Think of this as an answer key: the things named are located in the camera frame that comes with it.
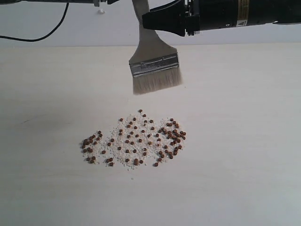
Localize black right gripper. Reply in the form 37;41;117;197
142;0;200;37

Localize white paint brush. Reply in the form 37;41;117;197
129;0;182;95

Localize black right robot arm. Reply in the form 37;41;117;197
142;0;301;37

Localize brown beans and white crumbs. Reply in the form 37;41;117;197
78;108;189;171

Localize small white wall plug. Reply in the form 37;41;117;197
97;8;105;15

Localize black cable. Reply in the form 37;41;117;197
0;2;70;43

